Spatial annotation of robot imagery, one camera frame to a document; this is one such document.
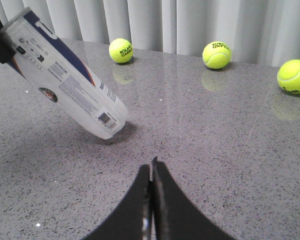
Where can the grey pleated curtain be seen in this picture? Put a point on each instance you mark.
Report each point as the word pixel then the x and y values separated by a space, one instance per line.
pixel 257 31

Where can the yellow tennis ball right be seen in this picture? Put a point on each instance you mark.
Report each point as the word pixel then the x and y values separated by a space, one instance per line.
pixel 288 76

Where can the yellow tennis ball Roland Garros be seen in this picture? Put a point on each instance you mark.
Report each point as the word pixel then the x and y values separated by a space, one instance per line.
pixel 121 50

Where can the white Wilson tennis ball can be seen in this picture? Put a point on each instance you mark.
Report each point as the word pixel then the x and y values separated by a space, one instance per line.
pixel 47 62

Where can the yellow tennis ball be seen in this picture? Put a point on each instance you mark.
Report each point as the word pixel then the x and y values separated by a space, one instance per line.
pixel 216 55
pixel 288 76

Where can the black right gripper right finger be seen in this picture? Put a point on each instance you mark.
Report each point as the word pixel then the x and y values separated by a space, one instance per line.
pixel 175 217

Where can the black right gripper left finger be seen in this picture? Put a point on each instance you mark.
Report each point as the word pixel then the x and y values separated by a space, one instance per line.
pixel 131 219

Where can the yellow tennis ball centre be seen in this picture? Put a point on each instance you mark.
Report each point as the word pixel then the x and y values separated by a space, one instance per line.
pixel 216 55

